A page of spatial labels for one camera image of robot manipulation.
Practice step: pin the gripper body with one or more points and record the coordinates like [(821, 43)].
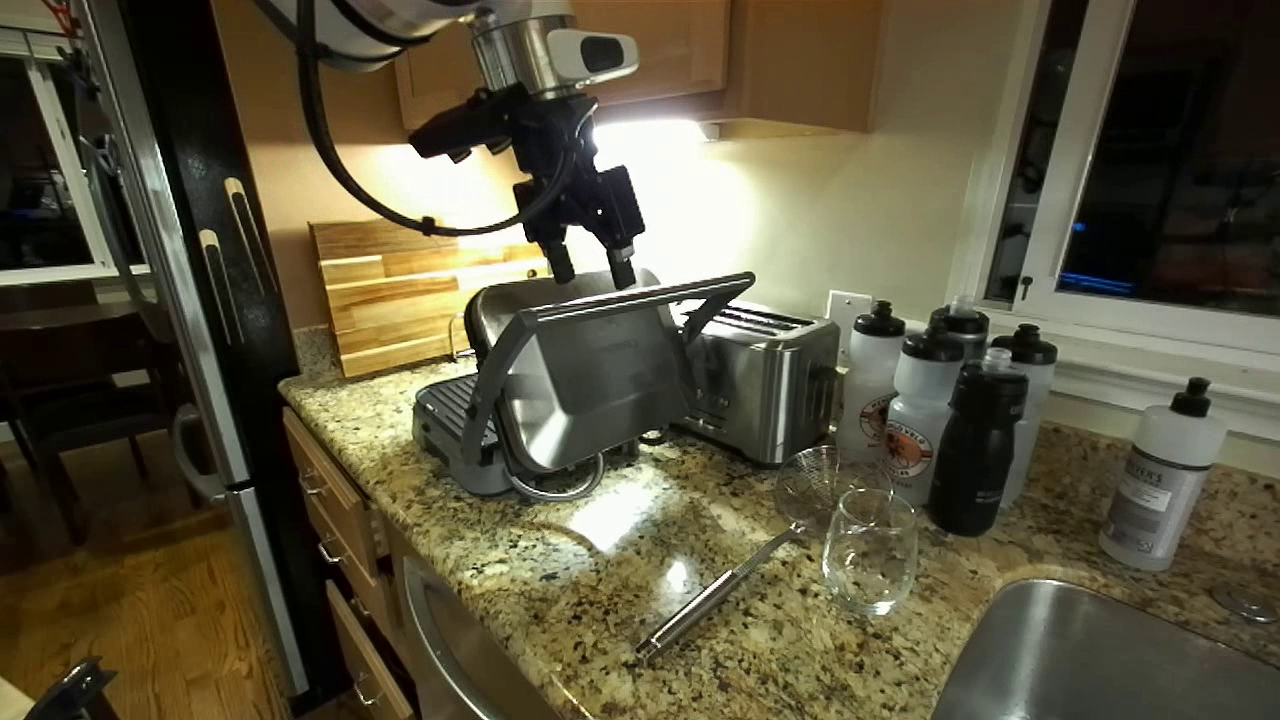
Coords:
[(575, 190)]

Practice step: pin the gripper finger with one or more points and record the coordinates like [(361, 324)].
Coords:
[(558, 262), (621, 268)]

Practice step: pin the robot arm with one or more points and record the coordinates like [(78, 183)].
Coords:
[(370, 25)]

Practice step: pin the sandwich maker lid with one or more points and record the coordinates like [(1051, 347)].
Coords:
[(590, 385)]

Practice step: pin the silver sandwich maker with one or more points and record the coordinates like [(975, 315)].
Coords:
[(590, 390)]

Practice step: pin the wooden cutting board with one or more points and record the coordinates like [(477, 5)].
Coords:
[(400, 295)]

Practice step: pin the silver toaster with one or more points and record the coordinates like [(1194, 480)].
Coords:
[(760, 390)]

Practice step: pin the white bottle with black cap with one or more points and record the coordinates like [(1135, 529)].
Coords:
[(920, 420), (1032, 385), (866, 385)]

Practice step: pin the wooden drawer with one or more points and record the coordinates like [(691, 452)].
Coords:
[(335, 500), (365, 660)]

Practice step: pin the metal mesh skimmer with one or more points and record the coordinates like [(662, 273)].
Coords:
[(715, 595)]

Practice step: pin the black and steel refrigerator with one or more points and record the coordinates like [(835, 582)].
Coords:
[(215, 300)]

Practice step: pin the clear bottle with grey cap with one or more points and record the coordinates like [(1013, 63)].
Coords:
[(962, 322)]

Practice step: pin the stemless clear glass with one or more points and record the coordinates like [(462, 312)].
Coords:
[(868, 560)]

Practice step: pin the black sports bottle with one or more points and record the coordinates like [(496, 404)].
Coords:
[(975, 460)]

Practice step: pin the steel dishwasher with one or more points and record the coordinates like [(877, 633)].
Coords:
[(450, 650)]

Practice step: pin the dark wooden chair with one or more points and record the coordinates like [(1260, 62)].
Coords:
[(90, 400)]

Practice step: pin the window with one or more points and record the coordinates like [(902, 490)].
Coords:
[(1170, 150)]

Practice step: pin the white soap bottle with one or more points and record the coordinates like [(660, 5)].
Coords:
[(1160, 480)]

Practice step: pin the steel sink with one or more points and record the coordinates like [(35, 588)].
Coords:
[(1080, 660)]

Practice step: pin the round steel sink hole cover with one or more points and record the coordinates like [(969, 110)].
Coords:
[(1245, 603)]

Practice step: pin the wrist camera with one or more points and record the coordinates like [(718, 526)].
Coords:
[(465, 125)]

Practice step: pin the wooden wall cabinet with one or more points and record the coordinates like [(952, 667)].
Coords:
[(700, 50)]

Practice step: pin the white wall socket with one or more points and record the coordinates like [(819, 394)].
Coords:
[(846, 312)]

